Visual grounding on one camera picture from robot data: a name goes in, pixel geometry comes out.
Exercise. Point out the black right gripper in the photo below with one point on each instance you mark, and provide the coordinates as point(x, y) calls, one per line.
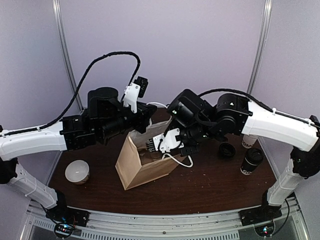
point(191, 151)

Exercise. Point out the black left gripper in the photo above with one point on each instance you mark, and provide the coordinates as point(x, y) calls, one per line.
point(144, 114)

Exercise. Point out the cardboard cup carrier tray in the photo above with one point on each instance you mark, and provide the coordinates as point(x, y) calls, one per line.
point(147, 157)

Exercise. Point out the brown paper takeout bag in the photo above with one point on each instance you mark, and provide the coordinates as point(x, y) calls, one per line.
point(136, 165)

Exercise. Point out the black plastic cup lid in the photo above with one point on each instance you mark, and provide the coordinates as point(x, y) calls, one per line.
point(254, 156)

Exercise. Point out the black paper coffee cup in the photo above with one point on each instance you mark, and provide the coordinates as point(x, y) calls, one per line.
point(247, 168)

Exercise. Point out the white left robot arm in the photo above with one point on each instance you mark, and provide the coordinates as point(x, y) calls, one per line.
point(105, 117)

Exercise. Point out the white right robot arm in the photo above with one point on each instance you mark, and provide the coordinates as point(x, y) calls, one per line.
point(241, 114)

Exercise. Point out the stack of black cup lids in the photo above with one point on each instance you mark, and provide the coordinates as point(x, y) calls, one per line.
point(226, 150)

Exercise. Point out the white cup holding straws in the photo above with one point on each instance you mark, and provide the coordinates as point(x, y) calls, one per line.
point(248, 141)

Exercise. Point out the white ceramic bowl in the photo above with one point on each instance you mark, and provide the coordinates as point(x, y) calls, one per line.
point(77, 172)

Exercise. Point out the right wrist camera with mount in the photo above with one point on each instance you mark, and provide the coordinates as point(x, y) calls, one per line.
point(164, 143)

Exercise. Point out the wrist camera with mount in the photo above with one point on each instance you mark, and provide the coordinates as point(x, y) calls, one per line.
point(133, 91)
point(164, 143)

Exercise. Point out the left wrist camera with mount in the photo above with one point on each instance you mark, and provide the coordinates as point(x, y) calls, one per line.
point(133, 91)

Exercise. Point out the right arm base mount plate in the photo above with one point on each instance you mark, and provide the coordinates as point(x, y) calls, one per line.
point(256, 215)

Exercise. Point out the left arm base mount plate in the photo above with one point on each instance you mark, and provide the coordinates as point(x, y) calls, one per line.
point(71, 216)

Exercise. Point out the left aluminium frame post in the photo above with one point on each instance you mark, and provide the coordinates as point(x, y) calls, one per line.
point(63, 43)

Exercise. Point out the aluminium frame post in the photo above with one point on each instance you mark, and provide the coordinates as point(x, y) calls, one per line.
point(262, 40)
point(63, 43)

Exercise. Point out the aluminium front rail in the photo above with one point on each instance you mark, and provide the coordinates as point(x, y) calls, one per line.
point(223, 225)

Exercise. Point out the right aluminium frame post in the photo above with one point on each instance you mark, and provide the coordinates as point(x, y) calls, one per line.
point(262, 40)

